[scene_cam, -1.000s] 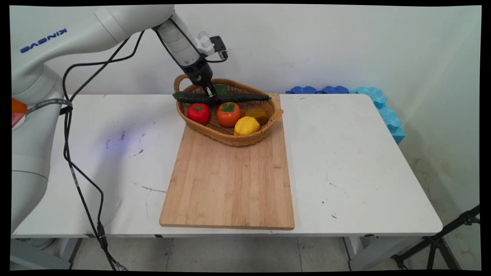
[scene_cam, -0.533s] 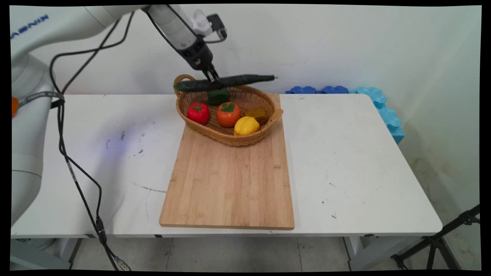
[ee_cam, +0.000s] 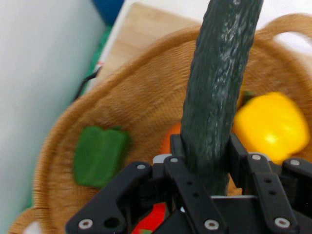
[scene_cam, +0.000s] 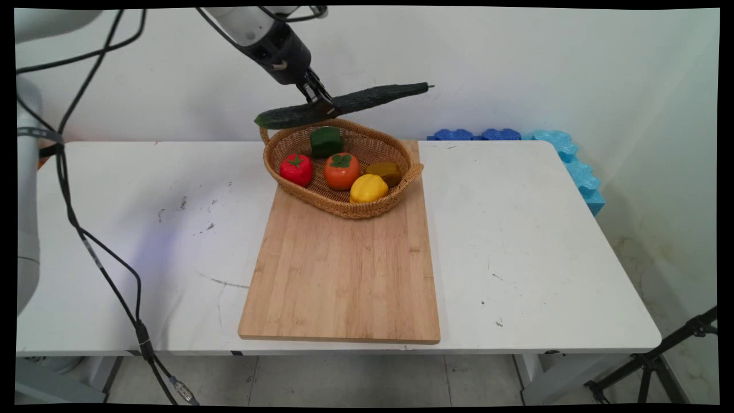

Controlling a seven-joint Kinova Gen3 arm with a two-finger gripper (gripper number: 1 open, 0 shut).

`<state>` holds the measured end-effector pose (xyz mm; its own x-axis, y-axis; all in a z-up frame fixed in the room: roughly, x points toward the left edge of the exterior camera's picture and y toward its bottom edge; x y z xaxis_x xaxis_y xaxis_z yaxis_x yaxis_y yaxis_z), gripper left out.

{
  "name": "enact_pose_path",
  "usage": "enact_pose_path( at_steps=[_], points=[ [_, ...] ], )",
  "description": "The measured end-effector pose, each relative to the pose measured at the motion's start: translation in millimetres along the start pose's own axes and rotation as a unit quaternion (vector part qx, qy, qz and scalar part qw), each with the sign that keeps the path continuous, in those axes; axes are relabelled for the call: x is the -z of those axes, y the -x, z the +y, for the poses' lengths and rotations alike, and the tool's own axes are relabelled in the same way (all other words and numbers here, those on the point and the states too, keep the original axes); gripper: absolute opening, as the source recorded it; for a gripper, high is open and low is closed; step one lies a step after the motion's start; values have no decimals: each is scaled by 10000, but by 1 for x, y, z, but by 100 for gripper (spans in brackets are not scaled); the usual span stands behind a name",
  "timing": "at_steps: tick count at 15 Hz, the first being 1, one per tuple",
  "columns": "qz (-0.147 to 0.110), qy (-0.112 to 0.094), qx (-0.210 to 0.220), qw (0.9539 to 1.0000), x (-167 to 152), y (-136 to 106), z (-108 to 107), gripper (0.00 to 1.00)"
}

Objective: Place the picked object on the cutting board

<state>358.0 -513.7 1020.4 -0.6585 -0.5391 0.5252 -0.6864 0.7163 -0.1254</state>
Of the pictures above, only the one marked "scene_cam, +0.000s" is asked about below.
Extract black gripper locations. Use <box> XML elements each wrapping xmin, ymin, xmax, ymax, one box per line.
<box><xmin>241</xmin><ymin>22</ymin><xmax>340</xmax><ymax>119</ymax></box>

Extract dark green toy cucumber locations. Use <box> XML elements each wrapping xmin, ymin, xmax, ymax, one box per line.
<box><xmin>254</xmin><ymin>82</ymin><xmax>435</xmax><ymax>130</ymax></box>

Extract green toy bell pepper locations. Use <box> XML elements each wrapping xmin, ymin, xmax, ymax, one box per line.
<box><xmin>310</xmin><ymin>126</ymin><xmax>345</xmax><ymax>159</ymax></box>

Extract red toy tomato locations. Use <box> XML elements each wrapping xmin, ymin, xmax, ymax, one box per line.
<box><xmin>279</xmin><ymin>153</ymin><xmax>314</xmax><ymax>188</ymax></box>

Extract orange toy persimmon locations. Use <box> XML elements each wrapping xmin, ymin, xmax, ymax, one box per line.
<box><xmin>324</xmin><ymin>152</ymin><xmax>361</xmax><ymax>191</ymax></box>

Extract olive brown toy bell pepper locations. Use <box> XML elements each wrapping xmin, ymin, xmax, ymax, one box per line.
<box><xmin>365</xmin><ymin>162</ymin><xmax>403</xmax><ymax>189</ymax></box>

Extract yellow toy bell pepper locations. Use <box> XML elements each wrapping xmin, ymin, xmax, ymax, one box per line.
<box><xmin>349</xmin><ymin>174</ymin><xmax>389</xmax><ymax>204</ymax></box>

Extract wooden cutting board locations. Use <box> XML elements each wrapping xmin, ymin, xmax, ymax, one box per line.
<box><xmin>238</xmin><ymin>139</ymin><xmax>442</xmax><ymax>345</ymax></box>

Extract light blue foam mat piece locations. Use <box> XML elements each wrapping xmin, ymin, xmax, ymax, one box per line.
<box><xmin>523</xmin><ymin>130</ymin><xmax>607</xmax><ymax>217</ymax></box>

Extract white table leg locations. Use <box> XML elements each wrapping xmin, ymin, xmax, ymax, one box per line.
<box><xmin>512</xmin><ymin>351</ymin><xmax>637</xmax><ymax>406</ymax></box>

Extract black tripod stand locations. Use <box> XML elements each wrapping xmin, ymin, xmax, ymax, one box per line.
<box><xmin>584</xmin><ymin>306</ymin><xmax>719</xmax><ymax>406</ymax></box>

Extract woven wicker basket with handles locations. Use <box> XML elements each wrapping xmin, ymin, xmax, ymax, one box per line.
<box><xmin>260</xmin><ymin>118</ymin><xmax>425</xmax><ymax>220</ymax></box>

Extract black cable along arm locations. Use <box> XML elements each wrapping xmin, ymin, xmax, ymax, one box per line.
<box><xmin>56</xmin><ymin>8</ymin><xmax>126</xmax><ymax>135</ymax></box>

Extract thin black looping cable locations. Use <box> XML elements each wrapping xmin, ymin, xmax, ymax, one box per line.
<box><xmin>16</xmin><ymin>8</ymin><xmax>147</xmax><ymax>75</ymax></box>

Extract thick black hanging cable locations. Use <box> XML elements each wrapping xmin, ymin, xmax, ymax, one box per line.
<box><xmin>54</xmin><ymin>143</ymin><xmax>200</xmax><ymax>406</ymax></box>

